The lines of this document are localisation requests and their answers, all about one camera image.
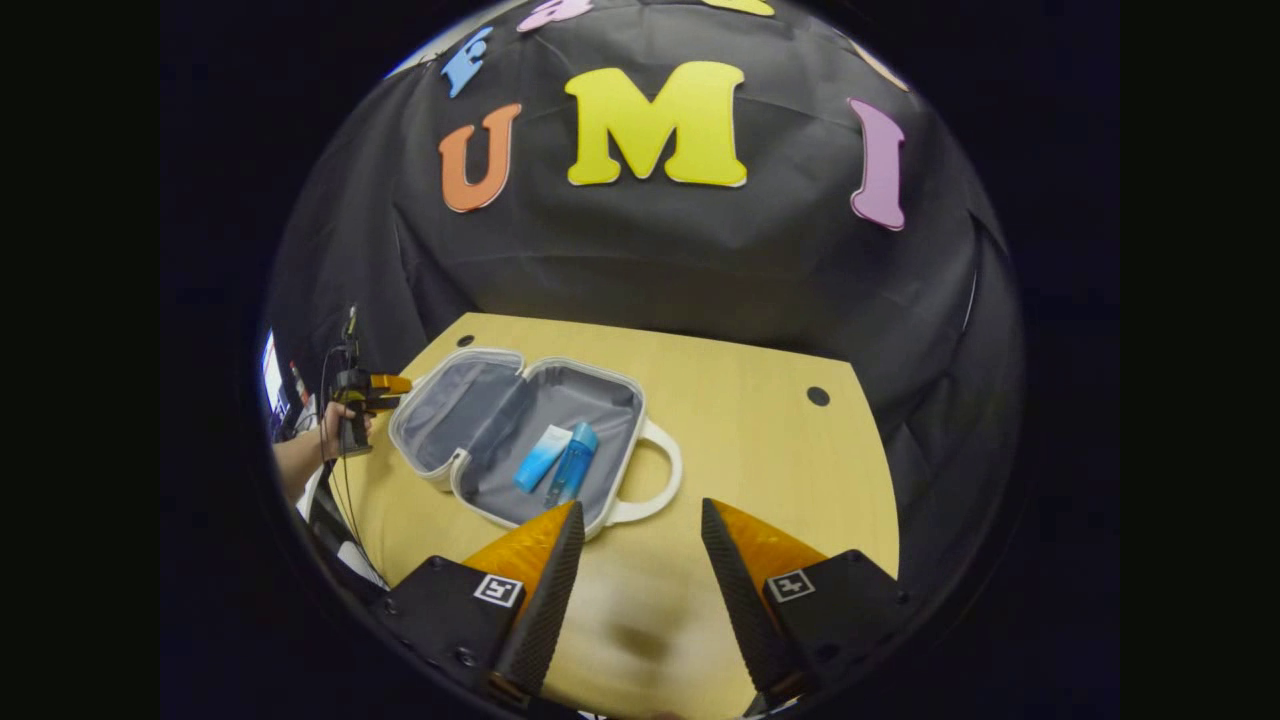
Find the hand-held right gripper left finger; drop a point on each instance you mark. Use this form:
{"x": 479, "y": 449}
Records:
{"x": 545, "y": 610}

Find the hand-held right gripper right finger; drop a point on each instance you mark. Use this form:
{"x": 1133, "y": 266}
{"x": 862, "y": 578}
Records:
{"x": 745, "y": 610}

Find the teal bottle with blue cap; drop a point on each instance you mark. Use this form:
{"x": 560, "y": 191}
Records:
{"x": 573, "y": 460}

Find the black backdrop cloth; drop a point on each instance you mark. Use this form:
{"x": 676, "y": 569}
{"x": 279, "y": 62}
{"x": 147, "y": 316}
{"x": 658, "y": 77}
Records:
{"x": 700, "y": 270}

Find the bright computer monitor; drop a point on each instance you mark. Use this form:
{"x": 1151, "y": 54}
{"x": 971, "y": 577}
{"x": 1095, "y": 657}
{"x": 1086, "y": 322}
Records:
{"x": 272, "y": 375}

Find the white and blue tube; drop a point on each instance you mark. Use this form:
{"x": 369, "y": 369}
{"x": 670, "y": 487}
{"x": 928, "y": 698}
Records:
{"x": 540, "y": 460}

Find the white suitcase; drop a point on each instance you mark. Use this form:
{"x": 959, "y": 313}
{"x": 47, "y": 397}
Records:
{"x": 600, "y": 410}

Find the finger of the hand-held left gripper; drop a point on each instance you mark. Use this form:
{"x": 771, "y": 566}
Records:
{"x": 390, "y": 385}
{"x": 385, "y": 404}

